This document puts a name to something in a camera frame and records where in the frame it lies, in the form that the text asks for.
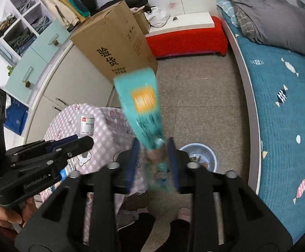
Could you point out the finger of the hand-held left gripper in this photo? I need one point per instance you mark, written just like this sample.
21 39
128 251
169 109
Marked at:
81 144
63 141

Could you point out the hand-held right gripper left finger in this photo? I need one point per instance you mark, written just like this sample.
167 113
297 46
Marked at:
132 162

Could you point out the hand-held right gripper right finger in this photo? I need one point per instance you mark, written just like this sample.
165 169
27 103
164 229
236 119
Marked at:
174 162

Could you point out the blue plastic bucket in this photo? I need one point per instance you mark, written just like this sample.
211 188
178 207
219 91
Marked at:
194 149

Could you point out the pile of wrappers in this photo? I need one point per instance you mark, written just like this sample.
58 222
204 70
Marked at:
199 161

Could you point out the white blue-striped packet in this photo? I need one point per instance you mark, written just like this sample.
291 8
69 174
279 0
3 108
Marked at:
68 169

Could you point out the teal snack packet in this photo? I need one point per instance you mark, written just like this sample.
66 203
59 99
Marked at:
139 105

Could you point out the person's left hand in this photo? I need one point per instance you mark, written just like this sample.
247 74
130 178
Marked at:
8 216

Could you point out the blue shopping bag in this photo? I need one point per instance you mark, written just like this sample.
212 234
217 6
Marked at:
16 118

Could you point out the pink checked tablecloth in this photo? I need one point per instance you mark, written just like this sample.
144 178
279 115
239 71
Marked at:
105 126

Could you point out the dark mesh cloth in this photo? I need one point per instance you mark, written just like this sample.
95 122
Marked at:
135 202

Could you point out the pink slipper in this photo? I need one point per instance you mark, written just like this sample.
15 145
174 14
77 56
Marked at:
184 213

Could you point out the pine cone ornament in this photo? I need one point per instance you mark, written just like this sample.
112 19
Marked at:
56 42
28 84

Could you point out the white curved low cabinet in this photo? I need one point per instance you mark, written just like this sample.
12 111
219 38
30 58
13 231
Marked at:
84 78

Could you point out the green plant ornament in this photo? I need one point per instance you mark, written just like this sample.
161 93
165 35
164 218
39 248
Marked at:
10 71

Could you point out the person's left leg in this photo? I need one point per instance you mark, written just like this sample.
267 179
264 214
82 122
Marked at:
136 233

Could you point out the person's leg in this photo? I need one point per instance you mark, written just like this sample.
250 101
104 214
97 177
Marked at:
180 236
136 233

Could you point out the person's right leg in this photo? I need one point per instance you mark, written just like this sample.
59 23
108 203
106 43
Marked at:
180 236

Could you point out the mint green bunk bed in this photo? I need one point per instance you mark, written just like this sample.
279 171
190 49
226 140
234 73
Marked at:
249 126

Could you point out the lilac stepped shelf cabinet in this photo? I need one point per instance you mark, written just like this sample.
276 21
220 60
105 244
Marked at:
42 44

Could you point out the dark folded clothes pile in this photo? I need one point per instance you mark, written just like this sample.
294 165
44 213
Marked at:
23 40

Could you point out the large cardboard box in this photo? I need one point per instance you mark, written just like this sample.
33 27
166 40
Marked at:
110 39

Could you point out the khaki folded clothes pile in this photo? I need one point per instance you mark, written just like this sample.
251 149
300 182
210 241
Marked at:
5 25

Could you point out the teal candy-print bed sheet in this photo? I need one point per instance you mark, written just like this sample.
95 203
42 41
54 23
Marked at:
286 126

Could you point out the grey folded clothes pile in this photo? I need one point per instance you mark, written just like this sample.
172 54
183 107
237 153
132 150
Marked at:
42 24

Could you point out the red covered bench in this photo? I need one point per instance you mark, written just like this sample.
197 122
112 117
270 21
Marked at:
189 42

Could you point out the small grey folded clothes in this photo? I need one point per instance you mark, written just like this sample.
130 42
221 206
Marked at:
26 5

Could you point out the small cardboard box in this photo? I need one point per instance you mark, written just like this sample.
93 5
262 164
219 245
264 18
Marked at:
140 22

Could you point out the yellow hanging garment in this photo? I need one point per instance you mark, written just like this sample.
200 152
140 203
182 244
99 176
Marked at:
72 5

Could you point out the white board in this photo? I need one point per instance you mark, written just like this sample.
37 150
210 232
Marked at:
189 22

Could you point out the white plastic bag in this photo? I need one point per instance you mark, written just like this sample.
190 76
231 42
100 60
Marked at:
156 15

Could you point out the black cloth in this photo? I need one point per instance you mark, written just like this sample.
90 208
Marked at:
121 1

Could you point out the teal checked pillow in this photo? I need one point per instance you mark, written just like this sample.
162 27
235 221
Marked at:
226 9

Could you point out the grey duvet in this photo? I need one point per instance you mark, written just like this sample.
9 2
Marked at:
273 18

